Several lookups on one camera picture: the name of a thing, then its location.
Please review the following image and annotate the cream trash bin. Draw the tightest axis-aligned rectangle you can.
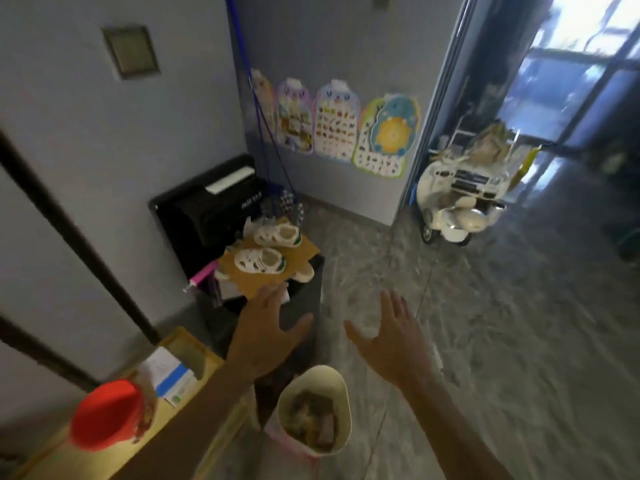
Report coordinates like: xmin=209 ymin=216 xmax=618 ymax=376
xmin=275 ymin=364 xmax=353 ymax=459

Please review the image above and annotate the pink white pen tool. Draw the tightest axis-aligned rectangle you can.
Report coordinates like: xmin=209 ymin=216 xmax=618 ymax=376
xmin=182 ymin=260 xmax=221 ymax=295

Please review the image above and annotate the bronze wall switch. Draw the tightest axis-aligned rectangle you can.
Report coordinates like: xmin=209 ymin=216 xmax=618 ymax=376
xmin=101 ymin=25 xmax=161 ymax=81

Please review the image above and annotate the checkered cloth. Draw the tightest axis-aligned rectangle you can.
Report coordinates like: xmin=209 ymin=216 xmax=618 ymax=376
xmin=267 ymin=187 xmax=305 ymax=224

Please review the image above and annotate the blue picture grid wall chart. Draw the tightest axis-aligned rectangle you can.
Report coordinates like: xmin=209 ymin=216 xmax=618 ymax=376
xmin=313 ymin=78 xmax=362 ymax=163

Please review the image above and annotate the yellow container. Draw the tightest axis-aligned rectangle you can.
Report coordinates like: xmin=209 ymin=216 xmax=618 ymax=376
xmin=517 ymin=144 xmax=544 ymax=181

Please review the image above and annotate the person's left hand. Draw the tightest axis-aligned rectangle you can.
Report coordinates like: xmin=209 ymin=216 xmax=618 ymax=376
xmin=225 ymin=282 xmax=315 ymax=383

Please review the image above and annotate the red plastic bowl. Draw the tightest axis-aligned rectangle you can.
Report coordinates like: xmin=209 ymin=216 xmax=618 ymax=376
xmin=69 ymin=378 xmax=147 ymax=453

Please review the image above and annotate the person's right hand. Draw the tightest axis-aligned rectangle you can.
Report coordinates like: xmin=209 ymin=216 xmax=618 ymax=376
xmin=343 ymin=289 xmax=437 ymax=391

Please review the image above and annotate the green sun wall chart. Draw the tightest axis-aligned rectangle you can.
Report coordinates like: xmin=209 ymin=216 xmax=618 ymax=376
xmin=351 ymin=93 xmax=423 ymax=180

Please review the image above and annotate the white toy car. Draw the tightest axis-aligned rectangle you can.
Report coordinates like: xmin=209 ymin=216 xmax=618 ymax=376
xmin=429 ymin=144 xmax=531 ymax=205

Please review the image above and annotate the beige bag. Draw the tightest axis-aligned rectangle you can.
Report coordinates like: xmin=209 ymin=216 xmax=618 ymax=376
xmin=465 ymin=122 xmax=522 ymax=167

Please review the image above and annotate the orange wall chart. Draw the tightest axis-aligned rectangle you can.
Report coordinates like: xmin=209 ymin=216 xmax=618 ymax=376
xmin=249 ymin=68 xmax=277 ymax=145

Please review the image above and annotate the brown cardboard sheet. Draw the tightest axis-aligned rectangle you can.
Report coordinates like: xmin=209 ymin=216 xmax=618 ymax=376
xmin=216 ymin=233 xmax=322 ymax=299

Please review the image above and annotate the person's right forearm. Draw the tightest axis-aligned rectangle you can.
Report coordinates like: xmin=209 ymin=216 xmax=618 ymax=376
xmin=397 ymin=367 xmax=516 ymax=480

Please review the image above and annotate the glass door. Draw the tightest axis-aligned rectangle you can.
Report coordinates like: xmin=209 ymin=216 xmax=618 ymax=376
xmin=499 ymin=0 xmax=640 ymax=151

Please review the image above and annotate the white toy scooter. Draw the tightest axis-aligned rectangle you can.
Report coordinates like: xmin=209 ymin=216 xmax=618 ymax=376
xmin=416 ymin=162 xmax=507 ymax=247

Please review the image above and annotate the purple wall chart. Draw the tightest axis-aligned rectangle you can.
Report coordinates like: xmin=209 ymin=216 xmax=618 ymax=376
xmin=275 ymin=77 xmax=317 ymax=155

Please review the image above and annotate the person's left forearm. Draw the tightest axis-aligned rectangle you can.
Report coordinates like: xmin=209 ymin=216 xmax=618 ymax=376
xmin=107 ymin=362 xmax=266 ymax=480

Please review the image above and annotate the yellow wooden stool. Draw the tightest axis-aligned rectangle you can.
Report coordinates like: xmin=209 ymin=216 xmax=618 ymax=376
xmin=9 ymin=326 xmax=262 ymax=480

